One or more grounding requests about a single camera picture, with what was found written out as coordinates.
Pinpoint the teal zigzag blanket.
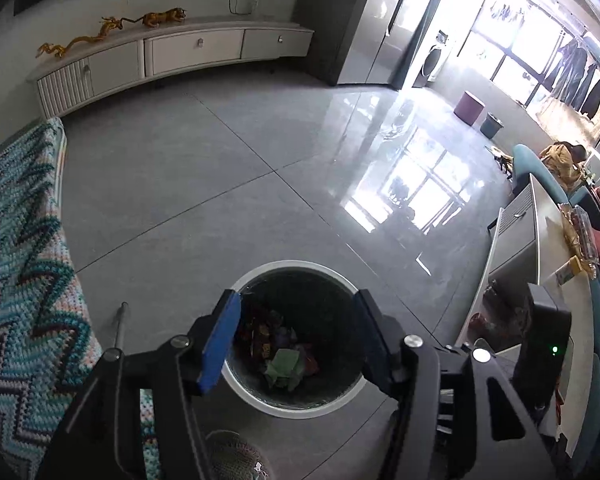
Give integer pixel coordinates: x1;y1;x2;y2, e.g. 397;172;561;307
0;118;175;479

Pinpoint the white tv cabinet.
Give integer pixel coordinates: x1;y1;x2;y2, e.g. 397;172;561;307
29;20;313;118

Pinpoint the teal small bucket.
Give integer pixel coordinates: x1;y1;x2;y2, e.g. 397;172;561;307
480;113;504;139

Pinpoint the golden tiger figurine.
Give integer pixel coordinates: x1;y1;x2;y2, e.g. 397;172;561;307
134;8;186;28

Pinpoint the white washing machine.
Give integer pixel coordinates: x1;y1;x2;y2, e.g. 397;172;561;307
413;30;449;88

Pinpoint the white round trash bin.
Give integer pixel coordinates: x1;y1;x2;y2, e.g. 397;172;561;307
222;260;366;420

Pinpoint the teal sofa chair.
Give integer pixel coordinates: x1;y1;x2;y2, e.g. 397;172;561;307
513;144;600;479

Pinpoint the green paper trash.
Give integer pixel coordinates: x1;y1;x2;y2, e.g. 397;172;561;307
264;349;306;391

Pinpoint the purple stool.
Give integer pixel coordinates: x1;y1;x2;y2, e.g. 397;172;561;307
453;91;484;126

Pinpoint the grey tall wardrobe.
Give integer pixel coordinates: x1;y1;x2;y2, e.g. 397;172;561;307
292;0;426;87

